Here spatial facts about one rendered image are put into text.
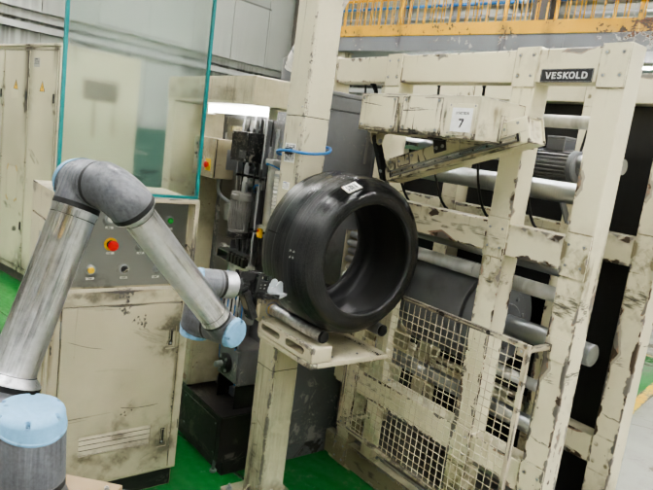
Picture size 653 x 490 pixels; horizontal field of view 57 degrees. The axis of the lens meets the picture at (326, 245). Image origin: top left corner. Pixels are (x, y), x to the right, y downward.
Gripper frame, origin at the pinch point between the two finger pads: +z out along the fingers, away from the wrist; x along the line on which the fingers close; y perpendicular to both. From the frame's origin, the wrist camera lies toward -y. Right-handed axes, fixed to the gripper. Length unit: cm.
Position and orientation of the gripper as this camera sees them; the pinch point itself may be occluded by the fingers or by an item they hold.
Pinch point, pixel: (283, 296)
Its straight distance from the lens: 210.9
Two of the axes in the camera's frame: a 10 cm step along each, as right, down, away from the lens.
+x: -6.0, -2.1, 7.8
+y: 2.3, -9.7, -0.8
